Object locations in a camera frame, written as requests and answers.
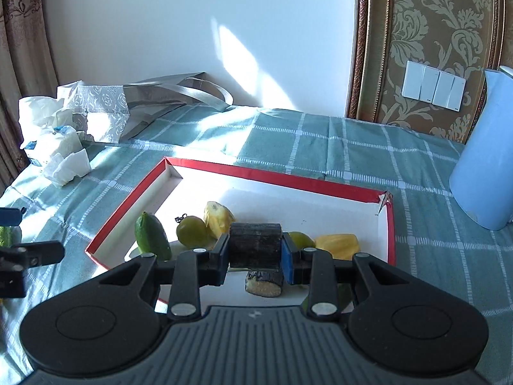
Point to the crumpled white tissue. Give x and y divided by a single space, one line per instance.
66 168

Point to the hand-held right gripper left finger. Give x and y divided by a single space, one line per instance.
219 260

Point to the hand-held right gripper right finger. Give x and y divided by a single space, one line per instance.
287 262

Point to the white tissue pile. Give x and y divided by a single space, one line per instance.
38 112

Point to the ornate brown wall frame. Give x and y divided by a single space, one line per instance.
433 16

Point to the shallow red cardboard box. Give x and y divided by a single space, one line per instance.
280 200

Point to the small green cucumber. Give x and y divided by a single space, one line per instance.
8 236

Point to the blue electric kettle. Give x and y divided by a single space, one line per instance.
485 160

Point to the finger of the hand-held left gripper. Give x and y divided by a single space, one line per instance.
10 216
40 252

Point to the green tomato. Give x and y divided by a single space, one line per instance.
301 240
191 230

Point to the blue white tissue pack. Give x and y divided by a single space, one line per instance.
52 144

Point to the green checked tablecloth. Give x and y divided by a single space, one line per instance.
417 168

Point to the brown patterned curtain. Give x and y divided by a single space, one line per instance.
24 48

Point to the yellow peeled fruit piece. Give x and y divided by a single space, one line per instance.
218 218
336 246

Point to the cut green cucumber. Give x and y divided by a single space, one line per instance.
345 294

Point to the white wall switch panel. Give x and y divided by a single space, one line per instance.
433 85

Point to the silver patterned gift bag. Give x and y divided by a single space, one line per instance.
120 108

